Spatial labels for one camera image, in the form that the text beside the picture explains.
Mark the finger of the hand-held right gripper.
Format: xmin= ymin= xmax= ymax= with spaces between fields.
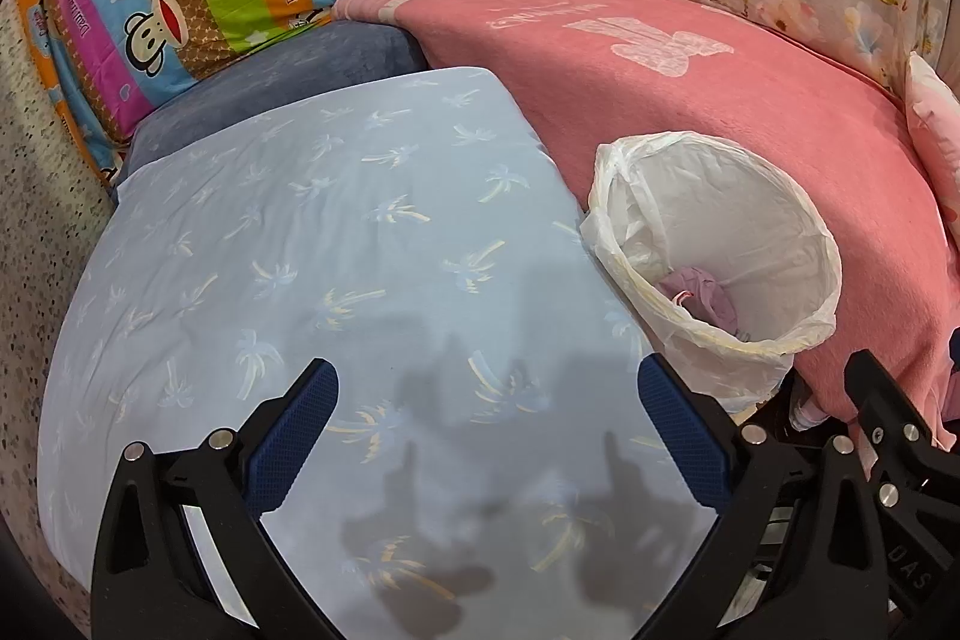
xmin=844 ymin=349 xmax=960 ymax=521

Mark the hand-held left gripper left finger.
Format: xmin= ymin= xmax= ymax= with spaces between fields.
xmin=90 ymin=357 xmax=346 ymax=640

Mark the light blue palm print sheet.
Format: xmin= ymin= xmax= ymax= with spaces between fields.
xmin=36 ymin=68 xmax=725 ymax=640

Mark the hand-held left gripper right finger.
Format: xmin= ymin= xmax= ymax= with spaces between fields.
xmin=637 ymin=353 xmax=901 ymax=640

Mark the purple satin cloth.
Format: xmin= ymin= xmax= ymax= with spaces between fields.
xmin=660 ymin=265 xmax=740 ymax=333

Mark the pink pillow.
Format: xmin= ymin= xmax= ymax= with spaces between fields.
xmin=904 ymin=51 xmax=960 ymax=206

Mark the blue-grey cushion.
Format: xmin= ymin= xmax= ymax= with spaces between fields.
xmin=112 ymin=20 xmax=428 ymax=187

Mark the pink blanket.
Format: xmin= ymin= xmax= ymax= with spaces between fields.
xmin=332 ymin=0 xmax=960 ymax=431

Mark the white bin with plastic liner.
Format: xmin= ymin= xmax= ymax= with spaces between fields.
xmin=579 ymin=132 xmax=842 ymax=412

